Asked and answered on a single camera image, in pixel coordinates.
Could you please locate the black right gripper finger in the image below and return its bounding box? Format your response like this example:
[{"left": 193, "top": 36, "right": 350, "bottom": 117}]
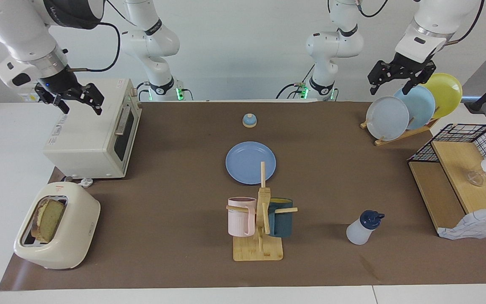
[
  {"left": 84, "top": 83, "right": 105, "bottom": 116},
  {"left": 36, "top": 91, "right": 70, "bottom": 114}
]

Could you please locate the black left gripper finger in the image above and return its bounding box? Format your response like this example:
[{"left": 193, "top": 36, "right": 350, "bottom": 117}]
[
  {"left": 367, "top": 61, "right": 385, "bottom": 95},
  {"left": 401, "top": 63, "right": 437, "bottom": 95}
]

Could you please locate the toasted bread slice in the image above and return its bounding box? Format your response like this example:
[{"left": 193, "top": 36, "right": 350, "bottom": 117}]
[{"left": 31, "top": 198, "right": 66, "bottom": 244}]

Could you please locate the white bottle with navy cap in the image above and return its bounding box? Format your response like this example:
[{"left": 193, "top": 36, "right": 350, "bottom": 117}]
[{"left": 346, "top": 210, "right": 385, "bottom": 245}]

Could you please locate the light blue plate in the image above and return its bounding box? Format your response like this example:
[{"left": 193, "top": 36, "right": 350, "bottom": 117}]
[{"left": 394, "top": 85, "right": 436, "bottom": 130}]

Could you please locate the yellow plate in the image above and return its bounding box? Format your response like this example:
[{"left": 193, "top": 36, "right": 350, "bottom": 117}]
[{"left": 420, "top": 73, "right": 463, "bottom": 119}]

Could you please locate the pale grey plate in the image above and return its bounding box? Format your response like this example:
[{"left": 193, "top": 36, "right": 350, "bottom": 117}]
[{"left": 366, "top": 96, "right": 410, "bottom": 141}]

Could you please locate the wooden plate rack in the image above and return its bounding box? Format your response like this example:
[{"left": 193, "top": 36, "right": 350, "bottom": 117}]
[{"left": 360, "top": 116, "right": 440, "bottom": 147}]

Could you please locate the blue round plate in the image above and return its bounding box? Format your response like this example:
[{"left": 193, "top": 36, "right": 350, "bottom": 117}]
[{"left": 225, "top": 141, "right": 277, "bottom": 185}]

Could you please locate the white toaster oven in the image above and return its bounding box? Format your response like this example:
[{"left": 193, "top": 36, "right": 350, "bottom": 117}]
[{"left": 43, "top": 78, "right": 143, "bottom": 179}]

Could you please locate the clear glass cup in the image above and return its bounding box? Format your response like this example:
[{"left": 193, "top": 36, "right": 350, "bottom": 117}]
[{"left": 467, "top": 169, "right": 486, "bottom": 187}]

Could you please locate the cream two-slot toaster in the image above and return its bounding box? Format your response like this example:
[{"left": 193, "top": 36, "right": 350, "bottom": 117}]
[{"left": 13, "top": 182, "right": 101, "bottom": 270}]

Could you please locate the brown table mat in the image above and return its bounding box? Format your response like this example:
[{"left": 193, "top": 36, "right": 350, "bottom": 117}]
[{"left": 0, "top": 100, "right": 486, "bottom": 292}]

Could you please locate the white checkered cloth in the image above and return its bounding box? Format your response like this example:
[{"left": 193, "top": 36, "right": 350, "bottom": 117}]
[{"left": 437, "top": 206, "right": 486, "bottom": 240}]

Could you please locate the teal mug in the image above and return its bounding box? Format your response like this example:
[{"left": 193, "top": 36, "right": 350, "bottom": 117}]
[{"left": 267, "top": 198, "right": 294, "bottom": 238}]

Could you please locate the pink ribbed mug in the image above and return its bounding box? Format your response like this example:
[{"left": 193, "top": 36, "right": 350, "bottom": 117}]
[{"left": 227, "top": 197, "right": 257, "bottom": 237}]

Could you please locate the wooden mug rack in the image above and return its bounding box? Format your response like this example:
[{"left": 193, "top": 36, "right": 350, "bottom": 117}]
[{"left": 226, "top": 161, "right": 298, "bottom": 262}]

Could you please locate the white wall socket strip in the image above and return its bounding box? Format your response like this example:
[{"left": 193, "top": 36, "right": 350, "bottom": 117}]
[{"left": 17, "top": 91, "right": 43, "bottom": 103}]

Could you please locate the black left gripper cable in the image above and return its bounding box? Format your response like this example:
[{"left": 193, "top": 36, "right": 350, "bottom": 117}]
[{"left": 443, "top": 0, "right": 486, "bottom": 46}]

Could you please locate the wooden shelf with wire basket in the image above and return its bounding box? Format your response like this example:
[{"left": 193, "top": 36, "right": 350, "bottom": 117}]
[{"left": 408, "top": 123, "right": 486, "bottom": 237}]

